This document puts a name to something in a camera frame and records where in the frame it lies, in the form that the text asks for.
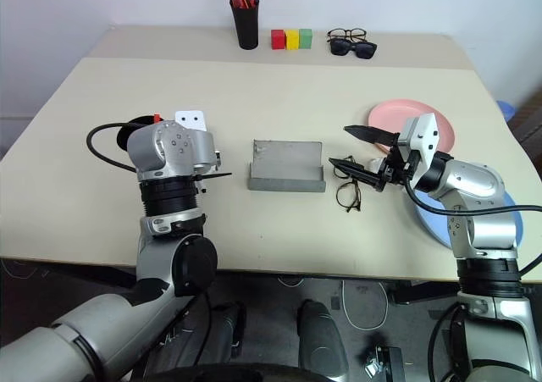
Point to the black metal device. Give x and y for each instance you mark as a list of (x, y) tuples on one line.
[(387, 363)]

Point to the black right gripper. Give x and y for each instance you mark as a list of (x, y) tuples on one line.
[(398, 166)]

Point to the brown chair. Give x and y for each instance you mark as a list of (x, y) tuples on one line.
[(527, 123)]

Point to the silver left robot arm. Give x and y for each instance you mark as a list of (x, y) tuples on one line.
[(178, 145)]

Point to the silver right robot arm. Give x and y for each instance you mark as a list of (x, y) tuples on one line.
[(478, 187)]

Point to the blue plate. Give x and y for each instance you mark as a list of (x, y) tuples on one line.
[(436, 225)]

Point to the brown thin-frame glasses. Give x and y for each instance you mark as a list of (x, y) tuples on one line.
[(339, 34)]

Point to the pink plate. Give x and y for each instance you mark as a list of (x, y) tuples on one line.
[(391, 113)]

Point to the yellow block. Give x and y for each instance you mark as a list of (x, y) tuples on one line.
[(292, 40)]

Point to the green block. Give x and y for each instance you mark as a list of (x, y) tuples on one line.
[(305, 39)]

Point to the red block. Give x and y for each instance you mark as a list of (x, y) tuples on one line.
[(278, 40)]

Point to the black pen holder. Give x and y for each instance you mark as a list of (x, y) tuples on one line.
[(247, 26)]

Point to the black sunglasses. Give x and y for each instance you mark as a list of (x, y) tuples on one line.
[(362, 51)]

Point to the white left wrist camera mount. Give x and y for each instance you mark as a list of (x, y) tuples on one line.
[(191, 118)]

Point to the tortoiseshell glasses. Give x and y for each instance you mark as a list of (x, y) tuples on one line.
[(350, 193)]

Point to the dark rounded shape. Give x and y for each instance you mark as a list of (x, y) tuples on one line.
[(228, 327), (319, 339)]

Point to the black zip tie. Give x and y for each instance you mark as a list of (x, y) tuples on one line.
[(214, 175)]

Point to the grey metal stand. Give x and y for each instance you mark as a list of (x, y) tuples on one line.
[(288, 157)]

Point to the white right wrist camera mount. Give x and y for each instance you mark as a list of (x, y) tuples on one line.
[(427, 145)]

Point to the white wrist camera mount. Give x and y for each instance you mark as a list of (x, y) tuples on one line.
[(427, 145), (191, 118)]

